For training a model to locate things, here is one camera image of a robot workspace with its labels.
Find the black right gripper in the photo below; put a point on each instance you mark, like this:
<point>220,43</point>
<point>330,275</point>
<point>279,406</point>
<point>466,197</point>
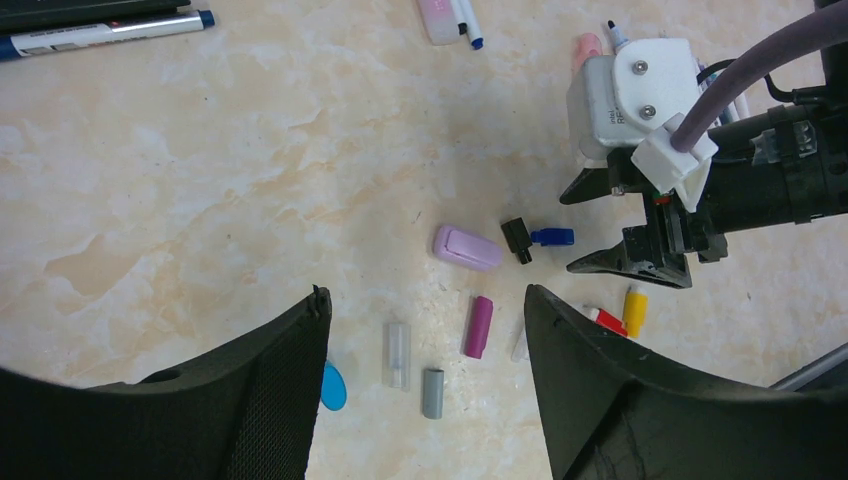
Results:
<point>636,225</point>

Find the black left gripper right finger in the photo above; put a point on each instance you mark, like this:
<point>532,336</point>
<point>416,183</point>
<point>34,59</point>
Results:
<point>613,409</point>

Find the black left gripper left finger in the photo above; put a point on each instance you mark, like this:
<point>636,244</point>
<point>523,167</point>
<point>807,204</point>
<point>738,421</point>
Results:
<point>244,410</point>

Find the yellow pen cap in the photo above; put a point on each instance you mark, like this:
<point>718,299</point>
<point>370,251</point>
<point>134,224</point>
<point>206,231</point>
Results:
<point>634,311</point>

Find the red black pen cap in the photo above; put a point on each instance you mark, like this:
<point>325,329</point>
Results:
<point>607,320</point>

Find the blue square pen cap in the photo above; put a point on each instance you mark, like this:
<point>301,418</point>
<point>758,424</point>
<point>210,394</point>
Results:
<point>553,237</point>

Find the small black pen cap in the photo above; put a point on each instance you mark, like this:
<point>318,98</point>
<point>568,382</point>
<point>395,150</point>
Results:
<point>518,239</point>

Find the magenta pen cap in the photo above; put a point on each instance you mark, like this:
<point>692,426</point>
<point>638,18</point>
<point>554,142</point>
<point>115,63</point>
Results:
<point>478,327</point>

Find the clear pen cap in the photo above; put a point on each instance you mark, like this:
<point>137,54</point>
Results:
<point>397,355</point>

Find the grey marker cap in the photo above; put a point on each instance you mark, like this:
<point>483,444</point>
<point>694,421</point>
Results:
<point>432,393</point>

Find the pink marker cap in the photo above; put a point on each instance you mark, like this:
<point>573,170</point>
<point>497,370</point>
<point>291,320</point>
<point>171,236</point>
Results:
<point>466,249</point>

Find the black white pen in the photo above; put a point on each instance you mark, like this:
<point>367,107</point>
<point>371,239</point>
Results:
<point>459,16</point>

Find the blue capped whiteboard pen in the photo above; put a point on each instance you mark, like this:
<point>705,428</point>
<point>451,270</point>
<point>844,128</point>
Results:
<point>30,44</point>

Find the pink highlighter marker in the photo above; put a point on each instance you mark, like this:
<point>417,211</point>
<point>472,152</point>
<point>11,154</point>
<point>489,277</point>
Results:
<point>587,45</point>

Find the white pen blue cap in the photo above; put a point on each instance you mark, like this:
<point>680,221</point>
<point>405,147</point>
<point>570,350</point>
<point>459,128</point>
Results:
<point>617,37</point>

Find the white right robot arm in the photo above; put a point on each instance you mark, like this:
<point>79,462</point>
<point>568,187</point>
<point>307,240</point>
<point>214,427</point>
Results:
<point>789,164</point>

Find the black and grey chessboard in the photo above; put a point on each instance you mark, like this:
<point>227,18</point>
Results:
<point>30,15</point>

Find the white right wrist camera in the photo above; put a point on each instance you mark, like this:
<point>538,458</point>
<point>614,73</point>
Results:
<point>638,98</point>

